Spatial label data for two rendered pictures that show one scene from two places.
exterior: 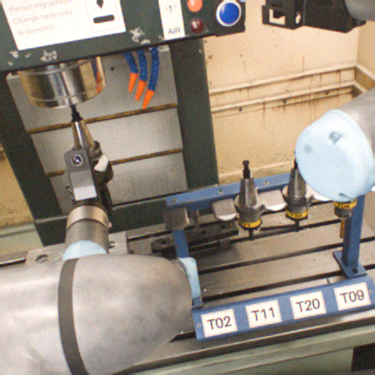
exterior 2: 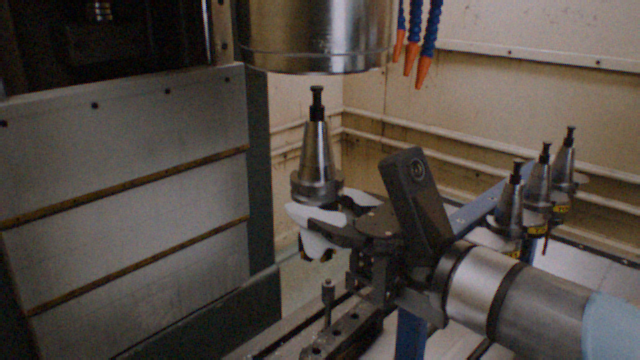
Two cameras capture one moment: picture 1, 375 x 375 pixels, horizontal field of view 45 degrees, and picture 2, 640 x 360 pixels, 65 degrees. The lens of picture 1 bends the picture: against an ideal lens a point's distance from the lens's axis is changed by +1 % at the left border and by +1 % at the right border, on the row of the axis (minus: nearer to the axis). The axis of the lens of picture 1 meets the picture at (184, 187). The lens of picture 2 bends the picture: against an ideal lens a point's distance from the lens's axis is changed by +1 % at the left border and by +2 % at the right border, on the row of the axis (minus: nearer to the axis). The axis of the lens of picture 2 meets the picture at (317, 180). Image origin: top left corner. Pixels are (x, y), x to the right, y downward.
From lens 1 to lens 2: 0.79 m
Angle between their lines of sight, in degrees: 40
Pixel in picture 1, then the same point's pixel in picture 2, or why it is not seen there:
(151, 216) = (196, 341)
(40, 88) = (352, 25)
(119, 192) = (156, 311)
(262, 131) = not seen: hidden behind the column
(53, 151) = (48, 260)
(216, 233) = (372, 311)
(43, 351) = not seen: outside the picture
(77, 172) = (420, 193)
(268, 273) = (457, 339)
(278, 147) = (280, 215)
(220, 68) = not seen: hidden behind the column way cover
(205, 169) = (263, 244)
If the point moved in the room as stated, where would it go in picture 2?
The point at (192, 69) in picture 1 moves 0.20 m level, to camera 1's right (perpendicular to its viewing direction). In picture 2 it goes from (256, 96) to (321, 82)
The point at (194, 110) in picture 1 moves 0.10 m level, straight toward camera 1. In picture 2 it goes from (256, 157) to (282, 169)
